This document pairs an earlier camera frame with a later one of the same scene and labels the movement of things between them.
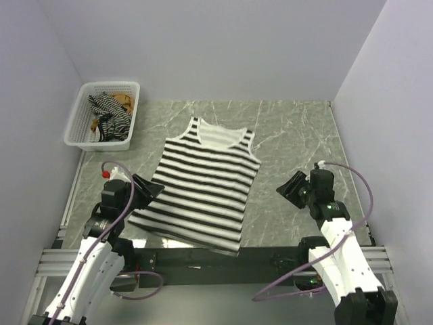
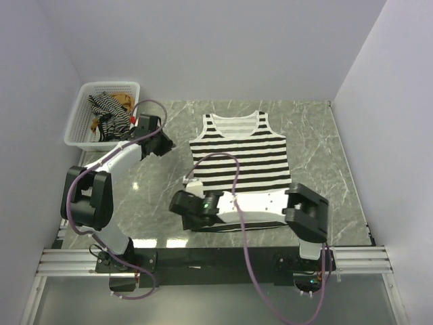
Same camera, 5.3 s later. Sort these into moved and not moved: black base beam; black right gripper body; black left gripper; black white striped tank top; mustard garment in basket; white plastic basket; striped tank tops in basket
Moved: black left gripper; black right gripper body; black white striped tank top
Not moved: mustard garment in basket; white plastic basket; striped tank tops in basket; black base beam
